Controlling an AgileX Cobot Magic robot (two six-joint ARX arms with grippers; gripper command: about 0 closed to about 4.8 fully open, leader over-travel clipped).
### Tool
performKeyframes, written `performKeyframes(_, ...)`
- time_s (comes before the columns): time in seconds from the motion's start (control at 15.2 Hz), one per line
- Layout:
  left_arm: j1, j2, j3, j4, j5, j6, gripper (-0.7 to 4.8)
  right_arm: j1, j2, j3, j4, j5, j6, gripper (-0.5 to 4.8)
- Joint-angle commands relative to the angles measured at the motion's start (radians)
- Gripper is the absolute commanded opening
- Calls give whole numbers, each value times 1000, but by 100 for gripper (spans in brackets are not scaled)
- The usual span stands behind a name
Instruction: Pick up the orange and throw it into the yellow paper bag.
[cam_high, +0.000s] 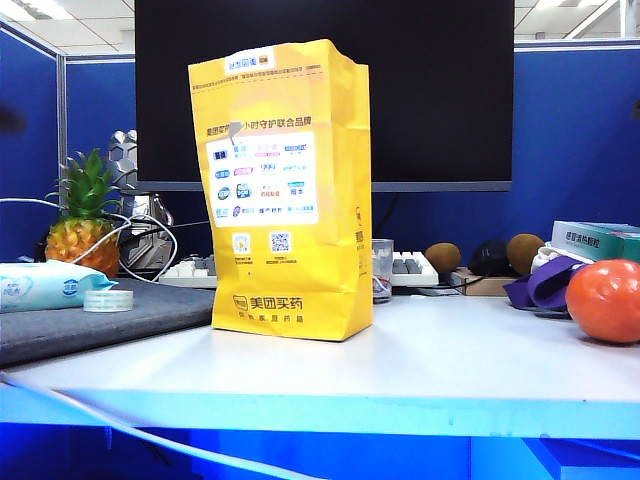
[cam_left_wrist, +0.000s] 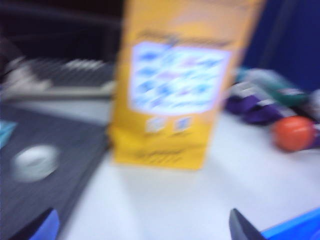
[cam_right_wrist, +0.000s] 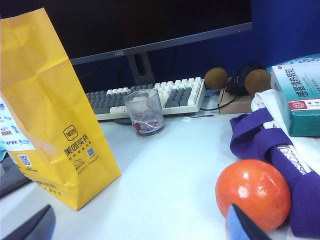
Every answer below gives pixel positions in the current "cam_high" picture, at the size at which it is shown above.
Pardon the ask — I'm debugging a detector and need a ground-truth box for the silver partition post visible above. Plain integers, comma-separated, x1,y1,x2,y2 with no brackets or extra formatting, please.
55,53,68,211

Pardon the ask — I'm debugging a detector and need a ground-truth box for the yellow paper bag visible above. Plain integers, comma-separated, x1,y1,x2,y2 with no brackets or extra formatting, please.
187,38,375,343

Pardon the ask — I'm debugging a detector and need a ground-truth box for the purple cloth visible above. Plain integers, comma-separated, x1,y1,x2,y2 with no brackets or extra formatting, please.
502,256,601,311

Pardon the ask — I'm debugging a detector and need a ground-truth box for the orange fruit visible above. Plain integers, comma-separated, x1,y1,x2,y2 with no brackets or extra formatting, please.
565,258,640,345

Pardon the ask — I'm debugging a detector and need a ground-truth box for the white grey keyboard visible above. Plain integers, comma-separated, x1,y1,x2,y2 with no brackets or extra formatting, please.
158,250,440,290

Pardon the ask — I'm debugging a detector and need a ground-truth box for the brown kiwi fruit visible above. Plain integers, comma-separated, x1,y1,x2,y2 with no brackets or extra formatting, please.
506,233,546,277
424,242,462,275

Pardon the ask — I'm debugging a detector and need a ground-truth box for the black computer mouse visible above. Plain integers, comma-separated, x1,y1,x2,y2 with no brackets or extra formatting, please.
468,239,511,277

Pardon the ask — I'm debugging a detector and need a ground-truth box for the clear tape roll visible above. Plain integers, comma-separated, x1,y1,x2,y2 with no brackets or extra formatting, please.
82,288,135,314

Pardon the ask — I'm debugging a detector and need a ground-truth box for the brown cardboard box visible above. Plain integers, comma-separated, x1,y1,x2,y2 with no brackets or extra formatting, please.
449,267,519,297

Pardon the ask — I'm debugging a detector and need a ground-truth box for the toy pineapple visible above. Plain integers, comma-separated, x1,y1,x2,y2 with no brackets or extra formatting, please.
44,147,124,279

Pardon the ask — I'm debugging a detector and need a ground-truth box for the teal medicine box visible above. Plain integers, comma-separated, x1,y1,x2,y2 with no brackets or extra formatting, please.
550,220,640,264

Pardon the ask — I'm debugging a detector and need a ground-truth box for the thin white looped cable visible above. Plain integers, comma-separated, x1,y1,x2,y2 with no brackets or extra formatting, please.
0,197,179,284

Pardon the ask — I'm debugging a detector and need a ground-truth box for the grey fabric pad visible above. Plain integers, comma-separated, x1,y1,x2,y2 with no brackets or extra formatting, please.
0,277,217,369

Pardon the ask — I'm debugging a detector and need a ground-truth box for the thick white cable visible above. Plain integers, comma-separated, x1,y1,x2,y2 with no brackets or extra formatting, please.
0,372,321,480

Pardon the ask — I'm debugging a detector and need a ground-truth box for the blue wet wipes pack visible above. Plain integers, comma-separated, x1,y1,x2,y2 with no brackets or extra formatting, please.
0,258,119,315

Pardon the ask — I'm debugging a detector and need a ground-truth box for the black computer monitor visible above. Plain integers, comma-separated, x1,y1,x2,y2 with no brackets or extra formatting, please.
133,0,516,193

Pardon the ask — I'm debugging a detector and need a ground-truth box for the silver robot figurine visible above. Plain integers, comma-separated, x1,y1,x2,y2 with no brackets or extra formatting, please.
107,129,176,274

